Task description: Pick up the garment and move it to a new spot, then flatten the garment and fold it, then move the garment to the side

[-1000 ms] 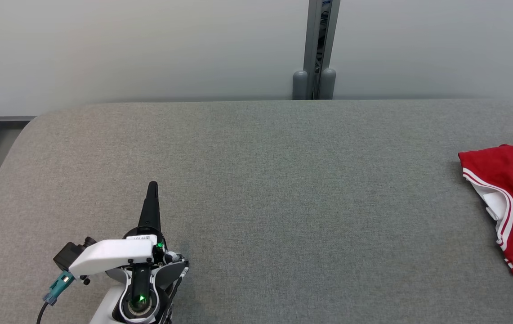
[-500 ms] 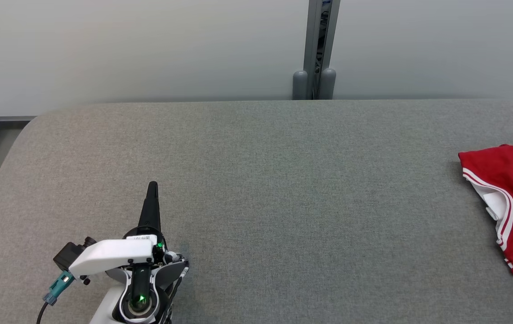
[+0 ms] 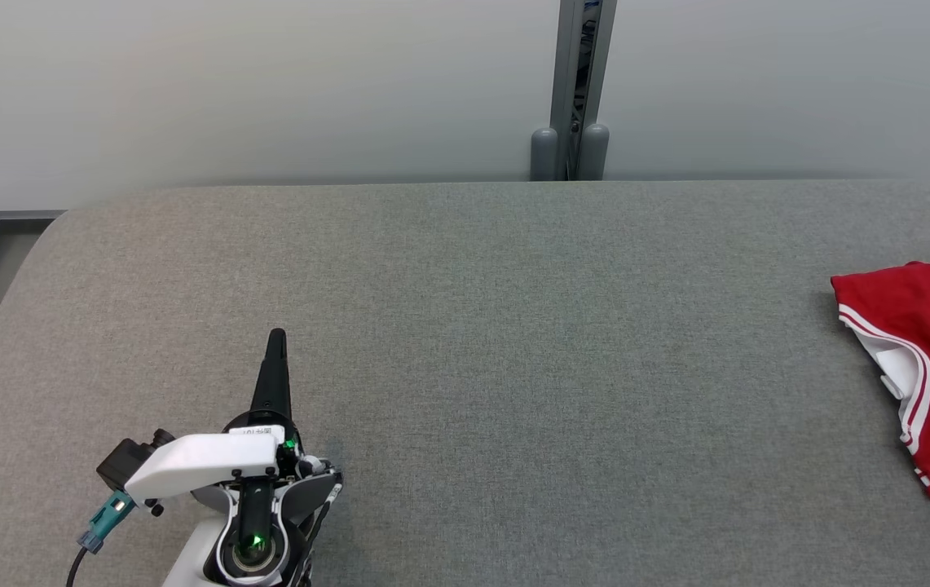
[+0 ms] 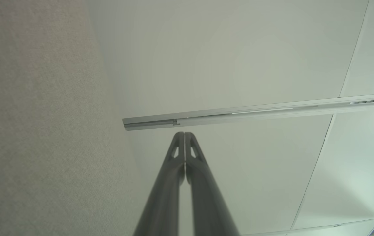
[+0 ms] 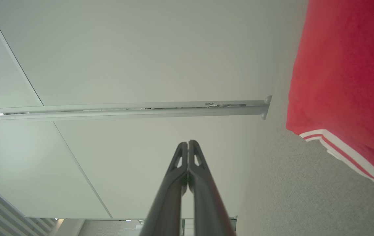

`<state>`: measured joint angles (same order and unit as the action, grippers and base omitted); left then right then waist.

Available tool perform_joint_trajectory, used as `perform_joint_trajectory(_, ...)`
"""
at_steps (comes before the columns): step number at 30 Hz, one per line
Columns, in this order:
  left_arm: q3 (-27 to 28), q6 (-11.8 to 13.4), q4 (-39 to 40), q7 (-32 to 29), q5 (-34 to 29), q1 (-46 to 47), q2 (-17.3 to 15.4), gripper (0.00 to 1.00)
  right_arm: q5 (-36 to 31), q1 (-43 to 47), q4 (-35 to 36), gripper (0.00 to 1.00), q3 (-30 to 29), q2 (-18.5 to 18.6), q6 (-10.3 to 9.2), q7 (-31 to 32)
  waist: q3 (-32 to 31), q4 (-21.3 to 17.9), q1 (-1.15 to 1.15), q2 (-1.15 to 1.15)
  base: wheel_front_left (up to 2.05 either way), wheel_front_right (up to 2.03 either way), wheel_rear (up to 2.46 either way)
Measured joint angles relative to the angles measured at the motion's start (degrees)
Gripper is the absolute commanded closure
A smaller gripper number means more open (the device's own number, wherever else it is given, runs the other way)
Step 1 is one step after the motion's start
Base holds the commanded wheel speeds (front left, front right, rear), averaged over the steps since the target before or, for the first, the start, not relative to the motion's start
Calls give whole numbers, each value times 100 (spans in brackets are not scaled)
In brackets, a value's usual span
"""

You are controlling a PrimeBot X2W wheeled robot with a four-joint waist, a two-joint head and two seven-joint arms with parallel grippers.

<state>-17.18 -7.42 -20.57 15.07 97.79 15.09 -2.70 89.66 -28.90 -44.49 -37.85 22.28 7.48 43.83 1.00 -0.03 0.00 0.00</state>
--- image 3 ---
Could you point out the grey metal post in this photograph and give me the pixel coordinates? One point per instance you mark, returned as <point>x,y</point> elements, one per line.
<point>575,81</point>

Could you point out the teal left camera connector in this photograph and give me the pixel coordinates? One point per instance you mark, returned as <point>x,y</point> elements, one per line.
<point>106,518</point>

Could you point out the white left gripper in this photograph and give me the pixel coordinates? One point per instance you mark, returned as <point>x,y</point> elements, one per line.
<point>204,465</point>

